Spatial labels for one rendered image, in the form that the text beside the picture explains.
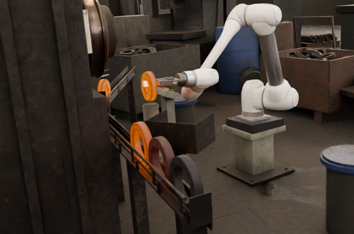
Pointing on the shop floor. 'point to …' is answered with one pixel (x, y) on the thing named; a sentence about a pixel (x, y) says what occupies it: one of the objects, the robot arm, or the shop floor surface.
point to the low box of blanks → (318, 79)
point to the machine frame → (51, 111)
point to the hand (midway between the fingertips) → (148, 83)
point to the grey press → (189, 5)
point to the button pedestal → (168, 103)
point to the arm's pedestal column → (254, 162)
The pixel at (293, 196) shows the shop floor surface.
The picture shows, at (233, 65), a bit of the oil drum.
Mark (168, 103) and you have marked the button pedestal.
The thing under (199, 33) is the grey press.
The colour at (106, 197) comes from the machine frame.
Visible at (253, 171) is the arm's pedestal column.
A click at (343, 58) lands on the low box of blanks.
